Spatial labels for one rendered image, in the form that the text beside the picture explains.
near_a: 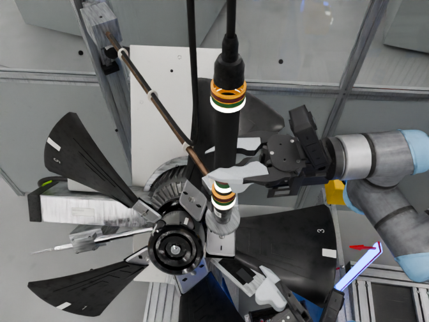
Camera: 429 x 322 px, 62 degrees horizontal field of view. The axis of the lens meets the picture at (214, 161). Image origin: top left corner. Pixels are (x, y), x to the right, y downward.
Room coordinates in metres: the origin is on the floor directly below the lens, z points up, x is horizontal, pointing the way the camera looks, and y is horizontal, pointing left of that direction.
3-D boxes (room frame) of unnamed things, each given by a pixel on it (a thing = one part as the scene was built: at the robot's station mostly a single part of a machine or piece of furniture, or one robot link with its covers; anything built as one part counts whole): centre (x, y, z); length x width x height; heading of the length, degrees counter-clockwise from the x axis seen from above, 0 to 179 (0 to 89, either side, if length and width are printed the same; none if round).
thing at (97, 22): (0.86, 0.31, 1.37); 0.10 x 0.07 x 0.08; 31
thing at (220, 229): (0.33, -0.01, 1.32); 0.09 x 0.07 x 0.10; 31
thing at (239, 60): (0.32, -0.02, 1.48); 0.04 x 0.04 x 0.46
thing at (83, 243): (0.35, 0.33, 1.08); 0.07 x 0.04 x 0.06; 97
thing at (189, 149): (0.58, 0.14, 1.37); 0.54 x 0.01 x 0.01; 31
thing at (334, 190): (0.59, -0.40, 1.02); 0.16 x 0.10 x 0.11; 176
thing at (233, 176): (0.30, -0.04, 1.46); 0.09 x 0.03 x 0.06; 105
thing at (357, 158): (0.35, -0.22, 1.46); 0.08 x 0.05 x 0.08; 6
